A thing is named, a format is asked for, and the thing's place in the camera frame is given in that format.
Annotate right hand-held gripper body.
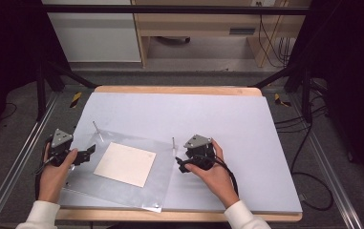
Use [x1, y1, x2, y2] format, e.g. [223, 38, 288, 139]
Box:
[182, 134, 217, 171]

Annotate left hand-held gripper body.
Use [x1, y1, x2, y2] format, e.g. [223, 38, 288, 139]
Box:
[44, 128, 86, 168]

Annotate paper picture card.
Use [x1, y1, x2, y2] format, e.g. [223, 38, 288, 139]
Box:
[93, 141, 158, 189]

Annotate clear acrylic photo frame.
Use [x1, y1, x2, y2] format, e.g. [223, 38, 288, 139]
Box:
[62, 120, 180, 214]

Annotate person's left hand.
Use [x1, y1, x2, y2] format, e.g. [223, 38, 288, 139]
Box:
[38, 142, 79, 205]

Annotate person's right hand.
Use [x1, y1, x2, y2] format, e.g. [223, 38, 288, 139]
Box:
[183, 138, 241, 210]

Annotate white board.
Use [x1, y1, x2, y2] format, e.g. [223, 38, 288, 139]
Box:
[58, 92, 304, 215]

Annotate black metal stand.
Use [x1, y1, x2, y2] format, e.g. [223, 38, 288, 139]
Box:
[35, 58, 98, 122]
[251, 61, 315, 124]

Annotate wooden table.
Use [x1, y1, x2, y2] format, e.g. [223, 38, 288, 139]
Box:
[55, 85, 304, 223]

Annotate black curtain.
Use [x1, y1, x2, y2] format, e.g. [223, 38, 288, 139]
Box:
[0, 0, 73, 144]
[292, 0, 364, 195]

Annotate white cabinet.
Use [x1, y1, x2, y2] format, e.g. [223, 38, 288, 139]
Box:
[41, 0, 142, 63]

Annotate grey desk label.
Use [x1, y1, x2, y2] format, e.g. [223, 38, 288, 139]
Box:
[228, 27, 257, 35]

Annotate wooden desk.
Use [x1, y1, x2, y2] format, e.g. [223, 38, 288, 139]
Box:
[131, 0, 311, 69]

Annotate black horizontal bar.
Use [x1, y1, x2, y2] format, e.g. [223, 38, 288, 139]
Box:
[41, 4, 311, 16]

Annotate right hand-held gripper cable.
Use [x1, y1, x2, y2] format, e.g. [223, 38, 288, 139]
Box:
[212, 156, 240, 198]

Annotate hand-held gripper cable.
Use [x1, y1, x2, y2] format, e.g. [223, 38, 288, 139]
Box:
[212, 156, 240, 198]
[33, 136, 55, 202]

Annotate aluminium rail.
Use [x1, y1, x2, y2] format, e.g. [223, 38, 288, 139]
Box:
[0, 92, 60, 229]
[288, 92, 364, 229]

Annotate left hand-held gripper cable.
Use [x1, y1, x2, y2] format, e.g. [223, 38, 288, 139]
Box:
[33, 136, 55, 202]

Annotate thin black floor cable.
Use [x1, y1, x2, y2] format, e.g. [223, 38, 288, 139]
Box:
[0, 101, 18, 122]

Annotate bundle of black floor cables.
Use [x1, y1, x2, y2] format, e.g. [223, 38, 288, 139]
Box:
[274, 92, 330, 135]

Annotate hanging black cables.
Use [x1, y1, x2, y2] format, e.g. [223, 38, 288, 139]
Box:
[256, 1, 296, 69]

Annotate looped black floor cable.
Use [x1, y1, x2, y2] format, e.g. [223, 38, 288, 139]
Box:
[289, 120, 334, 212]

